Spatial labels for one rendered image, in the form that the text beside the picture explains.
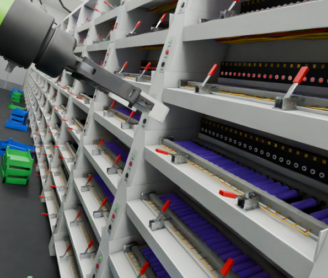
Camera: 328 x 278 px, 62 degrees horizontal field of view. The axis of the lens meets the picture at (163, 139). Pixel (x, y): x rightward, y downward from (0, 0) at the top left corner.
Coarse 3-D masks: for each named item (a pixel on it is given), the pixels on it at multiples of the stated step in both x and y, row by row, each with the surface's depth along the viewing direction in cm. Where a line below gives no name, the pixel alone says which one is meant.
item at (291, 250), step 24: (144, 144) 90; (216, 144) 87; (168, 168) 76; (192, 168) 72; (192, 192) 65; (216, 192) 59; (240, 216) 51; (264, 216) 50; (264, 240) 46; (288, 240) 43; (312, 240) 43; (288, 264) 42; (312, 264) 39
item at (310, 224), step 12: (168, 144) 87; (192, 156) 75; (204, 168) 70; (216, 168) 66; (228, 180) 62; (240, 180) 60; (264, 192) 54; (264, 204) 53; (276, 204) 50; (288, 204) 50; (276, 216) 48; (288, 216) 48; (300, 216) 46; (312, 228) 44; (324, 228) 43
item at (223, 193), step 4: (220, 192) 49; (224, 192) 48; (228, 192) 50; (224, 196) 49; (228, 196) 49; (232, 196) 50; (236, 196) 50; (240, 196) 51; (244, 196) 52; (248, 196) 52
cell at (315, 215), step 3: (321, 210) 49; (324, 210) 49; (327, 210) 49; (309, 213) 48; (312, 213) 48; (315, 213) 48; (318, 213) 48; (321, 213) 48; (324, 213) 48; (327, 213) 49; (315, 216) 47; (318, 216) 48; (321, 216) 48; (324, 216) 48; (327, 216) 48; (318, 219) 47; (321, 219) 48
